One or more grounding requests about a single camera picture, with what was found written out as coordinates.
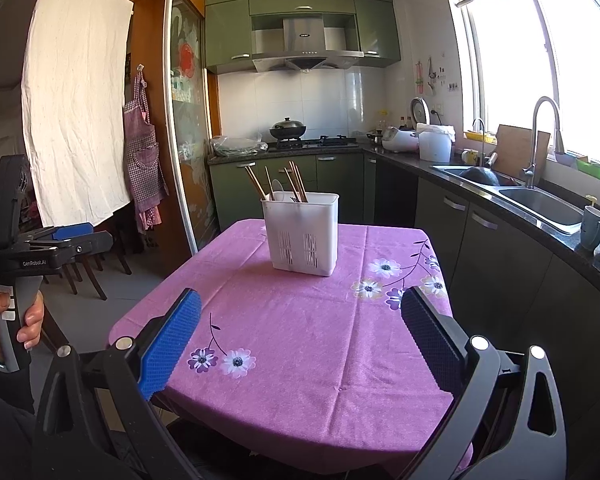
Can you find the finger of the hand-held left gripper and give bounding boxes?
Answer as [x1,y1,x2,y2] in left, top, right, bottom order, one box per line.
[42,231,115,274]
[27,222,95,244]

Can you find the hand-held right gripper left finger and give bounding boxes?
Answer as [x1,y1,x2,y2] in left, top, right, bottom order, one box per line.
[32,287,203,480]

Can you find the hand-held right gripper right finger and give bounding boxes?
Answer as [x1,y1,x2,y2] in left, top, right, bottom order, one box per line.
[397,286,568,480]

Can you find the white plastic utensil holder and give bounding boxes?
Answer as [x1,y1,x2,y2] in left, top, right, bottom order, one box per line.
[261,192,340,278]

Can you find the person's left forearm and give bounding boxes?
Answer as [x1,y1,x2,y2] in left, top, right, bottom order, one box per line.
[0,352,37,417]

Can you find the dark wooden chairs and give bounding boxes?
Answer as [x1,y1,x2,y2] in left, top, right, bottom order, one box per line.
[50,200,134,302]

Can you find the dark lower cabinets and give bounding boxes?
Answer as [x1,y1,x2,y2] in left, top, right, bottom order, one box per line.
[374,152,600,463]

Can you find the pink checked apron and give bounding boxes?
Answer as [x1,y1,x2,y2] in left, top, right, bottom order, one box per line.
[122,70,170,234]

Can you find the pink floral tablecloth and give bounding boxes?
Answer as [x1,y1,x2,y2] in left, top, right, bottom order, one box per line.
[107,217,473,476]

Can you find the white hanging cloth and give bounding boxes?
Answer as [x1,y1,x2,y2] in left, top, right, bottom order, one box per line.
[22,0,135,229]

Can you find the sliding glass door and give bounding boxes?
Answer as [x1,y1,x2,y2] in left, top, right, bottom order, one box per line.
[162,0,222,257]

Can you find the green lower cabinets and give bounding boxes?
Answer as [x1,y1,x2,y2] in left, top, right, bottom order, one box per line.
[208,152,379,234]

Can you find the green cabinets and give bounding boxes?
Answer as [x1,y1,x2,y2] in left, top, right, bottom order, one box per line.
[203,0,403,75]
[208,152,379,234]

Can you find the dark pot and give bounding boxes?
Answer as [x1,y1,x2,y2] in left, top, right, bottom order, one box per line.
[458,165,502,187]

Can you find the steel double sink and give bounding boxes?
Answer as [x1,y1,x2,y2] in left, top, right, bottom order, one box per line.
[429,162,587,237]

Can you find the plastic-wrapped dishes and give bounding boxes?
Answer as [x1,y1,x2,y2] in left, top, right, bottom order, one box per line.
[210,135,269,157]

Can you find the blue grey cup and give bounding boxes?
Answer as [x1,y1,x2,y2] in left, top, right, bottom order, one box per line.
[578,204,600,252]

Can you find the white plastic bucket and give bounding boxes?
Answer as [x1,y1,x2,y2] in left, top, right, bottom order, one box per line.
[416,122,456,163]

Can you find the white rice cooker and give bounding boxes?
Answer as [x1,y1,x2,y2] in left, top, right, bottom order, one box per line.
[381,126,421,154]

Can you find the wooden cutting board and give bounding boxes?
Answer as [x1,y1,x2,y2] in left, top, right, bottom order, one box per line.
[490,124,552,181]

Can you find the small steel faucet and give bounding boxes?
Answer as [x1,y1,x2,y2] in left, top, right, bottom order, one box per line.
[472,117,488,167]

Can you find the black gas stove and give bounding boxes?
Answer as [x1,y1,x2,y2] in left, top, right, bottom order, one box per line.
[274,134,362,150]

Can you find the tall steel faucet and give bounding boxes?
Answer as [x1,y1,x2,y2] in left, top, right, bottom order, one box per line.
[522,96,566,190]

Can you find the black wok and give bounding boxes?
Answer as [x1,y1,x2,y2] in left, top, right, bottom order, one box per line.
[268,116,308,142]

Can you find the white round appliance lid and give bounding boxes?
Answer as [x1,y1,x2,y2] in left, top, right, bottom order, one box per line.
[409,97,431,129]

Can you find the green plastic container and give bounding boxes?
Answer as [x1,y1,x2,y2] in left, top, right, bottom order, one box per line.
[574,155,600,181]

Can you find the green upper cabinets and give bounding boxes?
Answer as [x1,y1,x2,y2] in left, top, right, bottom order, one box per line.
[203,0,403,75]

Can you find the steel range hood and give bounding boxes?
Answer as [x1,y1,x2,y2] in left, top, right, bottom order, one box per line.
[251,16,365,74]

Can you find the kitchen window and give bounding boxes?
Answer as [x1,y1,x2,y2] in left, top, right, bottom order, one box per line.
[439,0,600,172]

